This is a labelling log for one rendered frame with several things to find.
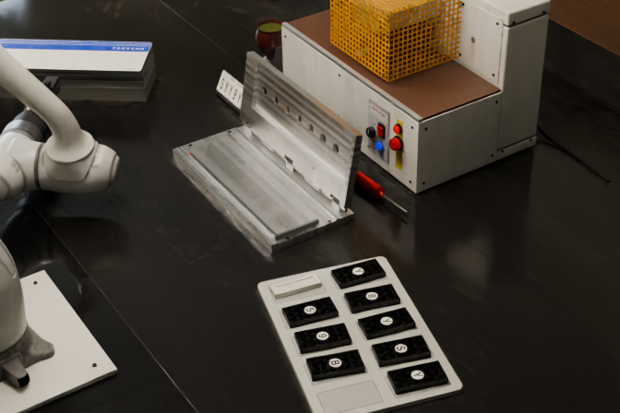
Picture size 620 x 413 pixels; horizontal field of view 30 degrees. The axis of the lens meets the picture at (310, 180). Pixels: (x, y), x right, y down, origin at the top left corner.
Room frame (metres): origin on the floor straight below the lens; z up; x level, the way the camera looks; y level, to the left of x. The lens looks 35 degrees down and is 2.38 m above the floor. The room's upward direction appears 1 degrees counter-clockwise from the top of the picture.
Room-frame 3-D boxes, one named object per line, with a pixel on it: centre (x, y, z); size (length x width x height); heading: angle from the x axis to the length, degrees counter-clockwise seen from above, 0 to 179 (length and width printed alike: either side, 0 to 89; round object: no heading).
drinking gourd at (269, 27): (2.70, 0.09, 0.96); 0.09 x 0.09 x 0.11
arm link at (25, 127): (2.17, 0.64, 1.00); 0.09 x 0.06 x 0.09; 84
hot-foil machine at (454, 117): (2.32, -0.31, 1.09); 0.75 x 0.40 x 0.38; 32
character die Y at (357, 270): (1.79, -0.09, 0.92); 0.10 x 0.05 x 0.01; 111
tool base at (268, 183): (2.12, 0.11, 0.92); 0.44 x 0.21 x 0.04; 32
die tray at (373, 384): (1.62, -0.08, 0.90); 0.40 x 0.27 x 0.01; 17
